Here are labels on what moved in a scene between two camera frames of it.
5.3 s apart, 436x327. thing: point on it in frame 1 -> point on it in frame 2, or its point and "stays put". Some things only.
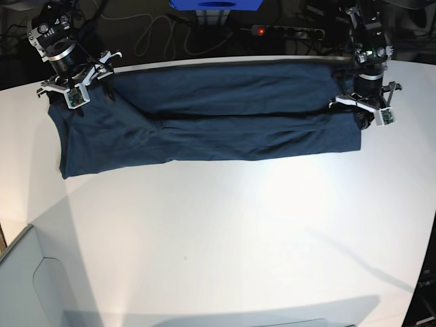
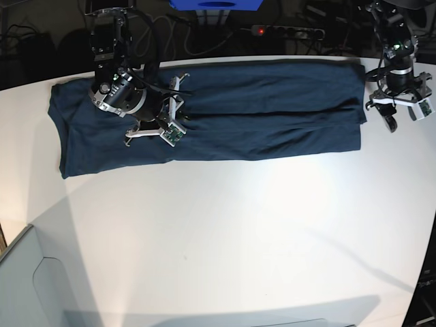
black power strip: [287, 31] stays put
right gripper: [364, 116] -> [418, 91]
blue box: [216, 5] stays put
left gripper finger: [56, 98] -> [147, 125]
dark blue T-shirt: [148, 116] stays put
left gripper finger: [110, 88] -> [182, 113]
